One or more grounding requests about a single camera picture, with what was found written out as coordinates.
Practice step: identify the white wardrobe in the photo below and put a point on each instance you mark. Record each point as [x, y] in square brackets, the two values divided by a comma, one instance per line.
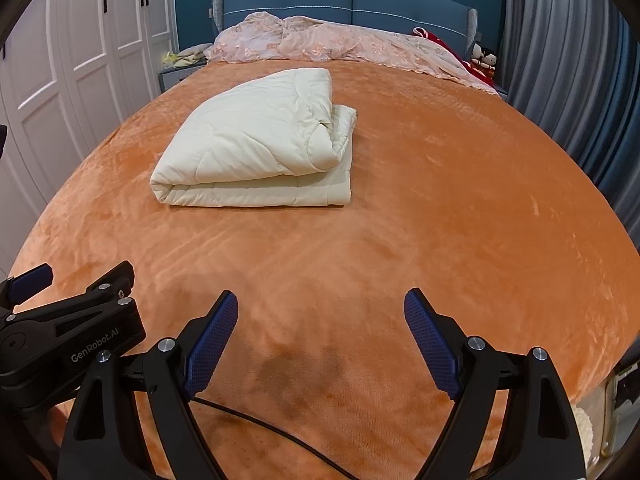
[72, 71]

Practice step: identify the grey blue curtain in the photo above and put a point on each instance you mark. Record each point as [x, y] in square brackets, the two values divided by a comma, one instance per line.
[572, 68]

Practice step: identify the orange plush bed blanket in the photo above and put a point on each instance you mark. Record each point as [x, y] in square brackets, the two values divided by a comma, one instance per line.
[453, 192]

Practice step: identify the pink floral quilt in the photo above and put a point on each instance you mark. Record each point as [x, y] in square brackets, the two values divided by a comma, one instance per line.
[262, 36]

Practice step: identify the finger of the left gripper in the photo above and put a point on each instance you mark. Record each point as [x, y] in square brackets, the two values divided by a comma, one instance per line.
[15, 290]

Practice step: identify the bedside table with clutter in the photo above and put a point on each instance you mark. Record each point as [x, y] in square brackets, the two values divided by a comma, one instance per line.
[178, 66]

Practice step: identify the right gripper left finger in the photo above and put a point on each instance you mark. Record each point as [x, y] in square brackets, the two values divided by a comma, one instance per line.
[104, 439]

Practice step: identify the cream sherpa fleece blanket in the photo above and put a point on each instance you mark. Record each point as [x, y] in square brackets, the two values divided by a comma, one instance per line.
[585, 431]

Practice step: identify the red cloth on bed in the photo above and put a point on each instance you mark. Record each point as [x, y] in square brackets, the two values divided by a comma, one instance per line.
[422, 32]

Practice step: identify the plush toys by bed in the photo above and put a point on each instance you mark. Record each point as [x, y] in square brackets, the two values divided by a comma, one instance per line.
[483, 57]

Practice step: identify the cream white padded coat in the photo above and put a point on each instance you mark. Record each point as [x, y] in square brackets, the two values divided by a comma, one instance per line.
[275, 141]

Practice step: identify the blue upholstered headboard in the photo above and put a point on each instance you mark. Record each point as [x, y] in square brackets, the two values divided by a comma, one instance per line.
[453, 23]

